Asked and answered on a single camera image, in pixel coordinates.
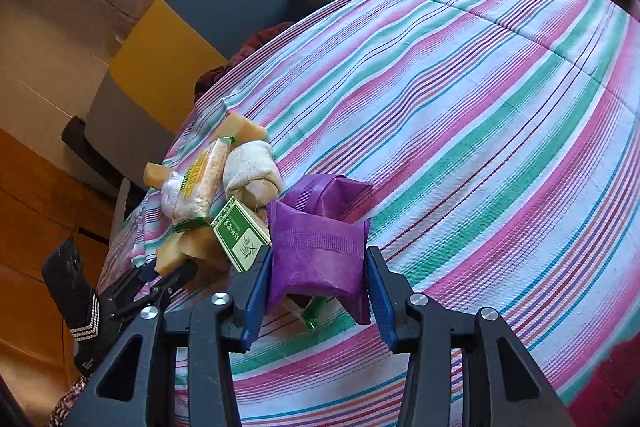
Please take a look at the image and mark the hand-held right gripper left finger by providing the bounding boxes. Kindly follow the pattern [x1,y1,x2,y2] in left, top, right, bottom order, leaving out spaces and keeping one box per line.
[62,249,275,427]

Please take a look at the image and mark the purple tissue packet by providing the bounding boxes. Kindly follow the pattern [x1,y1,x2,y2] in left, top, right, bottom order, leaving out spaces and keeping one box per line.
[285,174,373,223]
[265,199,373,325]

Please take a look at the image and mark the green and white box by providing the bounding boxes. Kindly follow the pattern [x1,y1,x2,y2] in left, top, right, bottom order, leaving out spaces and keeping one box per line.
[210,197,273,273]

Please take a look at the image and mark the small yellow sponge block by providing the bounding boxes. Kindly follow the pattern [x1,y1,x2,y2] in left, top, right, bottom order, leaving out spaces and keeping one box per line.
[144,162,173,190]

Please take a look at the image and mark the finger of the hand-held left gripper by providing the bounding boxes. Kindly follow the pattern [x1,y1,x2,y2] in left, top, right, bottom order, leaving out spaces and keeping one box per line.
[110,259,198,320]
[97,263,158,308]

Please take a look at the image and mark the white tube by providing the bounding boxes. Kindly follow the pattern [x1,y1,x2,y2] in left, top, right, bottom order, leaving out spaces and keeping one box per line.
[111,177,132,240]

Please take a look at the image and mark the dark red cloth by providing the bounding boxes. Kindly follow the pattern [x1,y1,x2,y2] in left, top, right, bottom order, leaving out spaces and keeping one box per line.
[194,23,296,100]

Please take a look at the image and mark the yellow cracker packet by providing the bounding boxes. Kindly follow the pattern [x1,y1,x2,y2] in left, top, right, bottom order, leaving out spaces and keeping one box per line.
[172,136,236,233]

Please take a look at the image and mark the striped bedsheet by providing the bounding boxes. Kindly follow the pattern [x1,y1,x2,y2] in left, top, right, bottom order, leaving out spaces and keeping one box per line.
[97,0,640,427]

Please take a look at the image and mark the floral patterned pants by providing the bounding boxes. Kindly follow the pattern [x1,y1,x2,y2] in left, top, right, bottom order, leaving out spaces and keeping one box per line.
[47,374,93,427]

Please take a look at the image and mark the plastic white roll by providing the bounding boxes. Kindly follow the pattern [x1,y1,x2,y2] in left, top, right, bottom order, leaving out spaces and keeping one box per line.
[160,171,188,212]

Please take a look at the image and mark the small green wrapped packet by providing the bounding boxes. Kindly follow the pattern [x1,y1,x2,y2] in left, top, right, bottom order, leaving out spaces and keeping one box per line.
[285,297,333,332]

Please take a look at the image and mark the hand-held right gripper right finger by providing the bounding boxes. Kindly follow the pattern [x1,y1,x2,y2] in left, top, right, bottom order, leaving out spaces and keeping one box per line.
[364,246,576,427]

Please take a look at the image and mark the long curved yellow sponge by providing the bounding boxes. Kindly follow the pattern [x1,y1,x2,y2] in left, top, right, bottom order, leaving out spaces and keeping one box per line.
[156,229,236,275]

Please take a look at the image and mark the white bandage roll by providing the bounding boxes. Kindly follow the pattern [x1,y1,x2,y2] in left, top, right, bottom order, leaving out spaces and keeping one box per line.
[222,141,283,202]

